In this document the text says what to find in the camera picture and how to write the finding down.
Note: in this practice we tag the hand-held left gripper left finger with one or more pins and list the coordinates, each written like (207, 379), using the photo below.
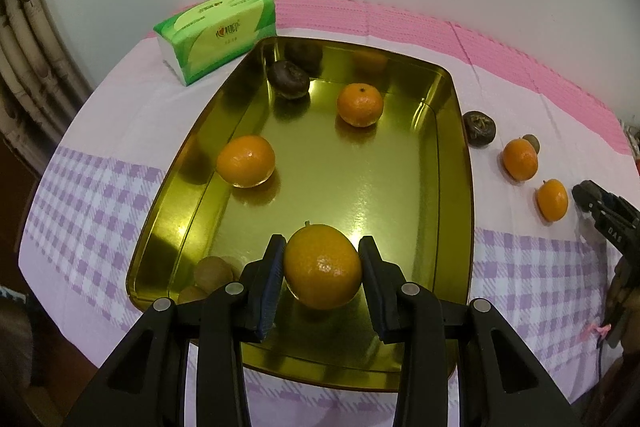
(270, 292)

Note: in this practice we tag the green tissue pack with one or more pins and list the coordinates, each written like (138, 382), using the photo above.
(215, 32)

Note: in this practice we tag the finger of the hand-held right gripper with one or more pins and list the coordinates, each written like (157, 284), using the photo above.
(592, 197)

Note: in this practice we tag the small brown kiwi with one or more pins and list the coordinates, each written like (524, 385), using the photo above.
(534, 142)
(215, 269)

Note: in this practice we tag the white and purple checked cloth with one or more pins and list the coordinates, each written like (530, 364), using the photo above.
(125, 132)

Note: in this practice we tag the orange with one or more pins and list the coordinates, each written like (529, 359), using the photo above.
(520, 159)
(322, 267)
(360, 104)
(246, 160)
(552, 199)

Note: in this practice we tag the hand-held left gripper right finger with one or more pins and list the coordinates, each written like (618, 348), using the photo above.
(375, 297)

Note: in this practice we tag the dark passion fruit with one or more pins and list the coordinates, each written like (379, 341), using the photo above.
(479, 128)
(288, 78)

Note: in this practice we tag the person's right hand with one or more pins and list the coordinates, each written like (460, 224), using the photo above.
(620, 292)

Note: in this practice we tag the beige striped curtain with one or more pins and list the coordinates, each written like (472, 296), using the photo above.
(25, 47)

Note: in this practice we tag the gold and red tin box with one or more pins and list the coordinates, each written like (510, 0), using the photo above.
(390, 187)

